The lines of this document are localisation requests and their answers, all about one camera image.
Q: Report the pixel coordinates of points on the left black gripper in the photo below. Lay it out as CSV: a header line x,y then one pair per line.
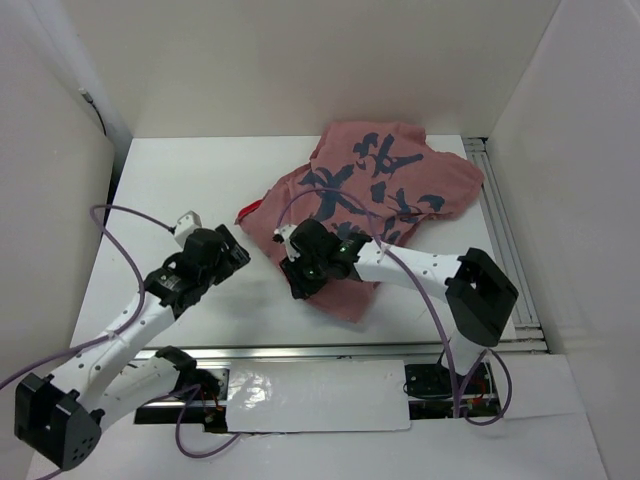
x,y
233,258

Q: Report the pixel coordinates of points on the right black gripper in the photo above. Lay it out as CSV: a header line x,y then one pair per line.
x,y
300,287

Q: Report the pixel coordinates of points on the red printed pillowcase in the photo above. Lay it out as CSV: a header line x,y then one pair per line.
x,y
366,177

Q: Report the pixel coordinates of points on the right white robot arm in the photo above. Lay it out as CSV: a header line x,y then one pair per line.
x,y
479,295

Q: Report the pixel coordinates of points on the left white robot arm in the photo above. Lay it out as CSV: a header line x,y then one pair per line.
x,y
63,415

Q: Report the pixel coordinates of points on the white cover plate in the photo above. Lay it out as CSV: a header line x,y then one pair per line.
x,y
317,396

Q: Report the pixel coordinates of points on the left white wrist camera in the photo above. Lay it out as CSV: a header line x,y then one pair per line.
x,y
185,226

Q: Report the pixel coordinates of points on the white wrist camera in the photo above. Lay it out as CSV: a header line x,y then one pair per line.
x,y
283,235
185,226

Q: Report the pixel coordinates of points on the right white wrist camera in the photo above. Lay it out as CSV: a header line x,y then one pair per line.
x,y
283,235

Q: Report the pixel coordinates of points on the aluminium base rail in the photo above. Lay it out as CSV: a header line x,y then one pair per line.
x,y
425,383

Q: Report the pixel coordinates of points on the aluminium side frame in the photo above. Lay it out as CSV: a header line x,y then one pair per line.
x,y
530,336

